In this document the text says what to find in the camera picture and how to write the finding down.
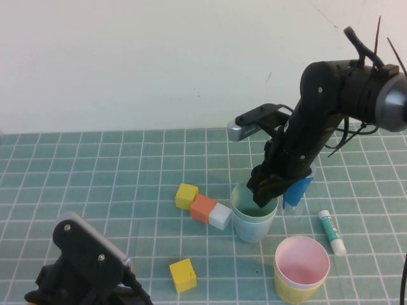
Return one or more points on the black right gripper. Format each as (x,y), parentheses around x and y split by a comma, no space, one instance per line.
(299,146)

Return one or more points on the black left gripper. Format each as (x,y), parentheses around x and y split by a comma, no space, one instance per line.
(70,294)

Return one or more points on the green plastic cup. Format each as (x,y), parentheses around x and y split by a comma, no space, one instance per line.
(241,203)

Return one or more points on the blue plastic cup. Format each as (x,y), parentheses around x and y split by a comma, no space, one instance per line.
(251,230)

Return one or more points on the pink plastic cup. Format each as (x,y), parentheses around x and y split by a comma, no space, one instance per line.
(300,270)

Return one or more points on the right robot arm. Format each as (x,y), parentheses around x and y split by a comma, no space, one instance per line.
(359,92)

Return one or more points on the blue paper cone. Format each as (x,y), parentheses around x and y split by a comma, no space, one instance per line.
(296,194)

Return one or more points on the clear plastic cup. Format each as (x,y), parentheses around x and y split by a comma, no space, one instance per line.
(297,211)

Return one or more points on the white cube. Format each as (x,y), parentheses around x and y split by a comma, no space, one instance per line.
(219,216)

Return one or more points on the orange cube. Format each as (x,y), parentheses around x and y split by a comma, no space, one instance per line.
(202,206)

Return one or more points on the green white glue stick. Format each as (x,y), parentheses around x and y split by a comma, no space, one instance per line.
(332,233)

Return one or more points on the yellow cube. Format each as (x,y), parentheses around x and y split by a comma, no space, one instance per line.
(182,274)
(186,195)

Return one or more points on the yellow plastic cup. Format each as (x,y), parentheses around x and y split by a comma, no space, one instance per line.
(292,294)

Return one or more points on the green checked tablecloth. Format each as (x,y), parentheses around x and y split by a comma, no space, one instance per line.
(95,190)

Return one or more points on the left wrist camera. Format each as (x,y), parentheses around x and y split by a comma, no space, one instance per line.
(82,248)

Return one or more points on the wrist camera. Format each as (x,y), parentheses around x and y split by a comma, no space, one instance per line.
(82,248)
(248,127)

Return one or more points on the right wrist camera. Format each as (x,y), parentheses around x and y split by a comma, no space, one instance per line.
(248,127)

